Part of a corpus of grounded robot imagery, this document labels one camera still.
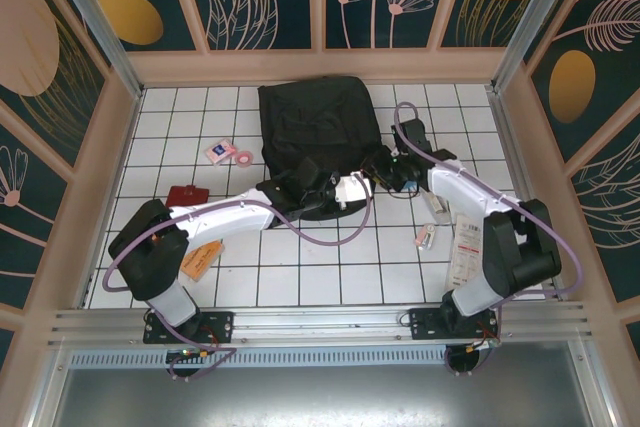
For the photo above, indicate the black backpack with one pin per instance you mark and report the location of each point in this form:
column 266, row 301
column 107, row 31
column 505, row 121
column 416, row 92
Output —
column 315, row 117

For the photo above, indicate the pink and white correction tape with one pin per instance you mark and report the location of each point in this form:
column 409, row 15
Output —
column 427, row 237

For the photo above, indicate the pink tape roll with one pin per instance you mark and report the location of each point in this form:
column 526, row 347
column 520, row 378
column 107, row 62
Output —
column 238, row 159

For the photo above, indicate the pink and blue tissue pack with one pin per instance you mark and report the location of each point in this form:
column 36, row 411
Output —
column 220, row 152

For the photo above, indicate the long white pen package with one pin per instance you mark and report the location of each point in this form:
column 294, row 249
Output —
column 465, row 252

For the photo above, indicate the dark red wallet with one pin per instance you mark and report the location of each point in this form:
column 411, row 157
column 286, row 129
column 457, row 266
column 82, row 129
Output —
column 182, row 196

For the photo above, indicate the orange paperback book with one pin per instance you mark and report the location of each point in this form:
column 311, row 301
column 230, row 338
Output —
column 202, row 262

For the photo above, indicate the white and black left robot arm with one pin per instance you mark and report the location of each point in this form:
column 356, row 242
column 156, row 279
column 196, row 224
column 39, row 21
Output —
column 220, row 219

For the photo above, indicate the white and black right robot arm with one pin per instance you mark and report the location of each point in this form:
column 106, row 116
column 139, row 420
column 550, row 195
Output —
column 460, row 187

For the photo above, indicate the small light blue item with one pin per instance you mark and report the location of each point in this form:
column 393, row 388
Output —
column 411, row 187

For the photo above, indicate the grey metal sheet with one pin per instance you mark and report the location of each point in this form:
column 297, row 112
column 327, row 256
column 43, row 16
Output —
column 320, row 397

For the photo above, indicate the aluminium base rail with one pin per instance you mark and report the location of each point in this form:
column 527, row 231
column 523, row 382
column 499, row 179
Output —
column 320, row 322

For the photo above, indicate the aluminium frame post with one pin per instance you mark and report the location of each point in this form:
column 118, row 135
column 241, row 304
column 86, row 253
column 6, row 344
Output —
column 100, row 32
column 525, row 22

